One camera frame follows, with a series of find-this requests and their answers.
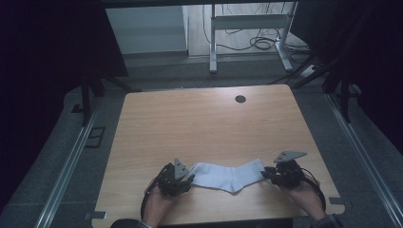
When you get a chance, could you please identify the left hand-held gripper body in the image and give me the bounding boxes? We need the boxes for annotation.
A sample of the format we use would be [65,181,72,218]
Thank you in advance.
[157,158,191,198]

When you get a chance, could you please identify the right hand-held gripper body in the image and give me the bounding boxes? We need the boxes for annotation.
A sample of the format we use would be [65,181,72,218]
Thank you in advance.
[272,150,309,190]

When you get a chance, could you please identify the white sock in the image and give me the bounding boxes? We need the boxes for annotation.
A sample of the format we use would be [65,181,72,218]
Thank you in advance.
[231,158,266,195]
[188,161,241,195]

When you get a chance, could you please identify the person's left hand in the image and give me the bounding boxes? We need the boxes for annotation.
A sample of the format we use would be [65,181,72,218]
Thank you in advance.
[143,179,177,228]

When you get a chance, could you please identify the person's right hand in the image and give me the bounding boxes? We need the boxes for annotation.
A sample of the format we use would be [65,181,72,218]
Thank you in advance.
[278,180,327,221]

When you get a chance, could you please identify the grey tape piece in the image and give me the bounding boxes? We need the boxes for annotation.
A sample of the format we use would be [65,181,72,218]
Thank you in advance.
[328,196,347,206]
[84,211,108,220]

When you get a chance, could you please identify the black floor socket plate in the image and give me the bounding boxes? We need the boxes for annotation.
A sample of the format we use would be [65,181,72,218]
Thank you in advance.
[84,125,106,149]

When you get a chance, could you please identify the black metal stand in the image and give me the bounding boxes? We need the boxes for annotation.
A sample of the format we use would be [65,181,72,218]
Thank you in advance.
[268,51,354,124]

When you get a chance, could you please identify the white power strip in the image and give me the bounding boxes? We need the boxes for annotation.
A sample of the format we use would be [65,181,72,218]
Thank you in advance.
[298,64,318,79]

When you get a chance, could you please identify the black tripod stand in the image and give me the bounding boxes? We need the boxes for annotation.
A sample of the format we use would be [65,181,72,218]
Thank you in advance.
[79,70,136,127]

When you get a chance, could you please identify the white panel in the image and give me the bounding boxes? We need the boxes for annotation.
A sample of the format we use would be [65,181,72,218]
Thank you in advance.
[105,5,189,56]

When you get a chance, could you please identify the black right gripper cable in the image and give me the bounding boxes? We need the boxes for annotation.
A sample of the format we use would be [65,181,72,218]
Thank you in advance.
[300,166,328,213]

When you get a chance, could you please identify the aluminium floor rail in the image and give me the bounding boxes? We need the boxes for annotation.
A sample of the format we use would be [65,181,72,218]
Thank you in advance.
[325,92,403,228]
[33,96,104,228]

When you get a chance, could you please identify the black floor cables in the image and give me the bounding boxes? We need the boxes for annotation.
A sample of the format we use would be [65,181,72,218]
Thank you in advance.
[201,2,313,65]

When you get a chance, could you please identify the white metal desk frame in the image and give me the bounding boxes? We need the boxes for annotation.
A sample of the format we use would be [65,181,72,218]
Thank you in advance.
[208,1,299,75]

